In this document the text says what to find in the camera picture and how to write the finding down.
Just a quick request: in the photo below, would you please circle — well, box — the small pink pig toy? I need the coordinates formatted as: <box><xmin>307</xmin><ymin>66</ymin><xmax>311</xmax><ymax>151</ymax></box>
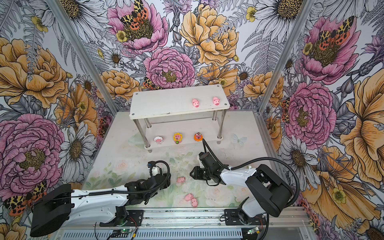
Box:
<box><xmin>191</xmin><ymin>198</ymin><xmax>198</xmax><ymax>208</ymax></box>
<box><xmin>192</xmin><ymin>99</ymin><xmax>200</xmax><ymax>108</ymax></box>
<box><xmin>213</xmin><ymin>97</ymin><xmax>220</xmax><ymax>106</ymax></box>
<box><xmin>184</xmin><ymin>194</ymin><xmax>194</xmax><ymax>202</ymax></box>
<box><xmin>176</xmin><ymin>177</ymin><xmax>186</xmax><ymax>185</ymax></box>

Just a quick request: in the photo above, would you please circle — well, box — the pink toy with yellow flower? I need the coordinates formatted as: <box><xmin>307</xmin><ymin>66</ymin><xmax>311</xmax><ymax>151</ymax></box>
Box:
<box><xmin>173</xmin><ymin>133</ymin><xmax>183</xmax><ymax>144</ymax></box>

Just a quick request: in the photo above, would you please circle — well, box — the pink white hooded toy figure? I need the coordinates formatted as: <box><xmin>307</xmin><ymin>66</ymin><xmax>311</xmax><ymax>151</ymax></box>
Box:
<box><xmin>154</xmin><ymin>136</ymin><xmax>164</xmax><ymax>145</ymax></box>

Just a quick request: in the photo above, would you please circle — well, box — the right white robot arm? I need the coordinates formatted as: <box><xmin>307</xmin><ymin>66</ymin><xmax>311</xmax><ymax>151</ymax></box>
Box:
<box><xmin>190</xmin><ymin>152</ymin><xmax>300</xmax><ymax>225</ymax></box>

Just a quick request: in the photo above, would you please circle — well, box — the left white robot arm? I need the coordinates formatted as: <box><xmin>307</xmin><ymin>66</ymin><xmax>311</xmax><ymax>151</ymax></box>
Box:
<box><xmin>30</xmin><ymin>161</ymin><xmax>171</xmax><ymax>238</ymax></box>

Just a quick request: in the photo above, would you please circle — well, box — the white two-tier shelf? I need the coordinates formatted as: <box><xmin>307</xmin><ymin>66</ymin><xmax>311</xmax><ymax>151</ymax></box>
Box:
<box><xmin>130</xmin><ymin>85</ymin><xmax>230</xmax><ymax>152</ymax></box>

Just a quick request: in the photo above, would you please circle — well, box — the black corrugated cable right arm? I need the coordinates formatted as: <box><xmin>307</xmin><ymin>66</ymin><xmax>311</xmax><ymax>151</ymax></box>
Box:
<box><xmin>202</xmin><ymin>138</ymin><xmax>301</xmax><ymax>208</ymax></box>

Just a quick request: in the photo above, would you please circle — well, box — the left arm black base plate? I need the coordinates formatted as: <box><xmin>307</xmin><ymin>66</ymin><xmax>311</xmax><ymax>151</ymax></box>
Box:
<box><xmin>99</xmin><ymin>208</ymin><xmax>144</xmax><ymax>227</ymax></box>

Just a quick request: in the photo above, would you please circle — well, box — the aluminium front rail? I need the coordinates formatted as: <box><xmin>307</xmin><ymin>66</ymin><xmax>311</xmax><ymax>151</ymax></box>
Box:
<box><xmin>56</xmin><ymin>206</ymin><xmax>310</xmax><ymax>230</ymax></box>

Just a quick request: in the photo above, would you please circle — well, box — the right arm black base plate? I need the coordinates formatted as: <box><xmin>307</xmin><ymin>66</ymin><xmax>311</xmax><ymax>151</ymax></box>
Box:
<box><xmin>221</xmin><ymin>209</ymin><xmax>267</xmax><ymax>226</ymax></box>

